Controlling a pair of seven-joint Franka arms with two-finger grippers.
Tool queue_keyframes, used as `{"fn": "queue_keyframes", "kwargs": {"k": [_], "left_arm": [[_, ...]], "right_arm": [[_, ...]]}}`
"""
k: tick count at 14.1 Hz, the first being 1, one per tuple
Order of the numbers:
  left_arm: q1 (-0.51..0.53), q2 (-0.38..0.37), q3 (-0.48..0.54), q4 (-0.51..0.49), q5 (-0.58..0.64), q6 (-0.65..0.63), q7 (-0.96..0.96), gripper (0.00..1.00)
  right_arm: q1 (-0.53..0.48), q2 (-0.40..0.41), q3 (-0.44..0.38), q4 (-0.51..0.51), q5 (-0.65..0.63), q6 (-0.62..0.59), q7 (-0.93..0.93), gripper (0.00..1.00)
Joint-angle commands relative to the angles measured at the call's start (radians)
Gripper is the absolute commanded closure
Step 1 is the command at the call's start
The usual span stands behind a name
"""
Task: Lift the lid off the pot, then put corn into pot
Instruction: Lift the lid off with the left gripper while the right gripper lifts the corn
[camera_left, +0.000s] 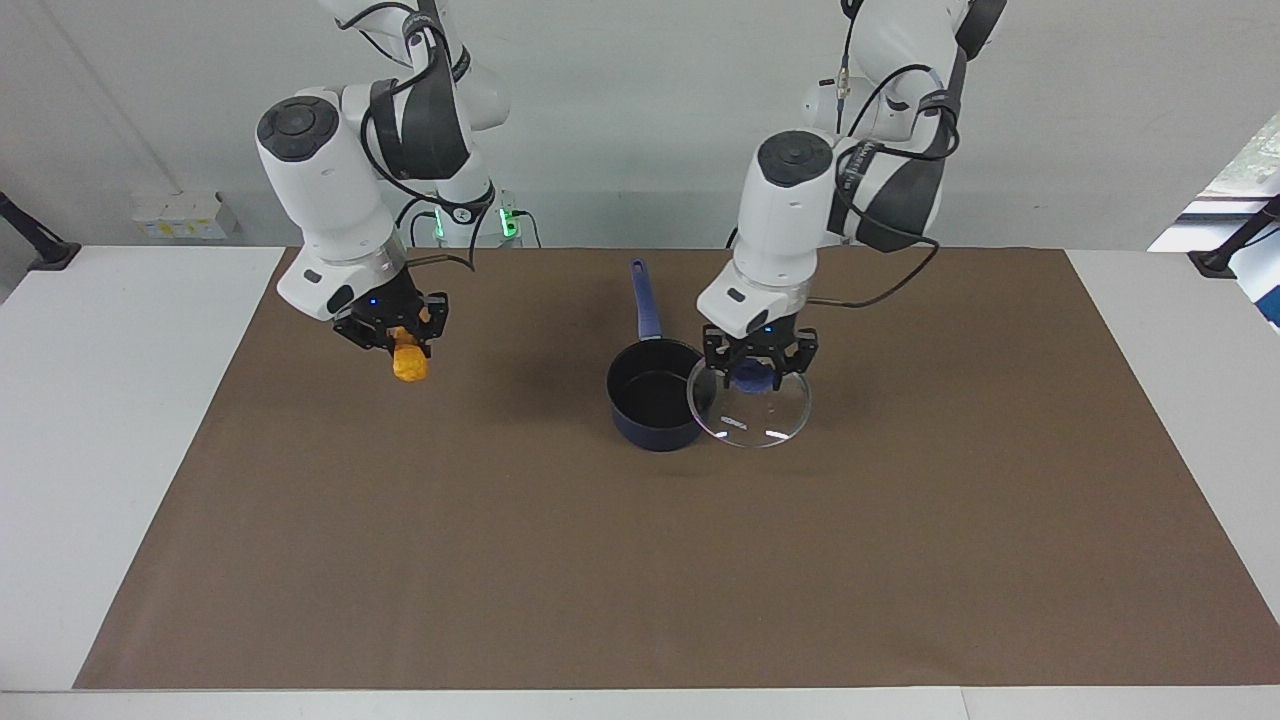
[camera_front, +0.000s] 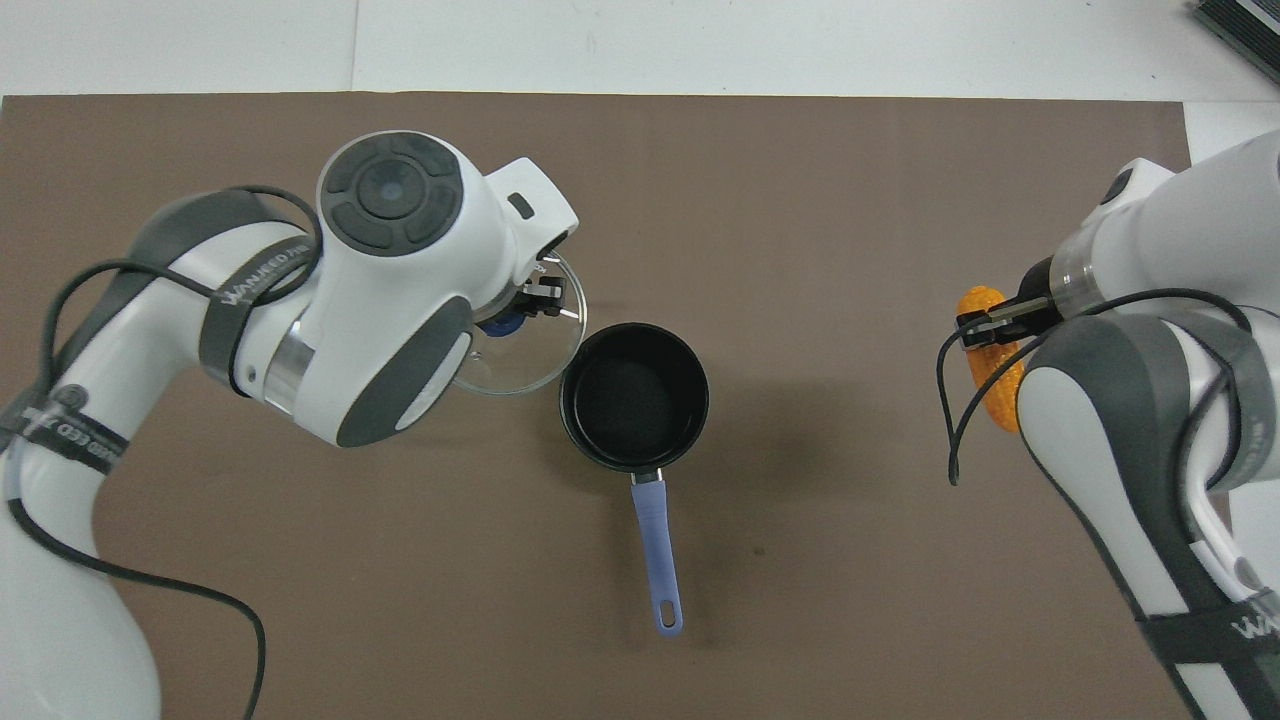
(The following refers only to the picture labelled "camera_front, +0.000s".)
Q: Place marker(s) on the glass lid with blue knob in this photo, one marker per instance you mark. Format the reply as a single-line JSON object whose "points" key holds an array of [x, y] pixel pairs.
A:
{"points": [[540, 355]]}

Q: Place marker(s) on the orange toy corn cob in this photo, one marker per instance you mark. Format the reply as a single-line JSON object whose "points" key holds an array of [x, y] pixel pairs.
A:
{"points": [[1003, 400]]}

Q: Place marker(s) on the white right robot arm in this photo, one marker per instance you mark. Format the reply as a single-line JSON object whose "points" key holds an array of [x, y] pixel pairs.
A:
{"points": [[1100, 420]]}

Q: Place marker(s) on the dark ridged metal box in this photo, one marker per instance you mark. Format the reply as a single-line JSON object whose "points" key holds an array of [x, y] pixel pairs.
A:
{"points": [[1245, 30]]}

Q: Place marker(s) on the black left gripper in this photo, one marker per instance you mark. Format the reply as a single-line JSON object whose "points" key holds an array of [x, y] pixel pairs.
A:
{"points": [[535, 274]]}

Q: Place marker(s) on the brown table mat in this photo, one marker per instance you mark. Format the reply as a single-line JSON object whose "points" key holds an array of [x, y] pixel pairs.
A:
{"points": [[800, 200]]}

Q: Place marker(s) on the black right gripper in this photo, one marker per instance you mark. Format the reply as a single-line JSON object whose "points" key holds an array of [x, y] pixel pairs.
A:
{"points": [[1040, 290]]}

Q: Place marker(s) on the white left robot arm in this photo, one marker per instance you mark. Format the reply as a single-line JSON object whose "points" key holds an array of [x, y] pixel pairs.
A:
{"points": [[400, 300]]}

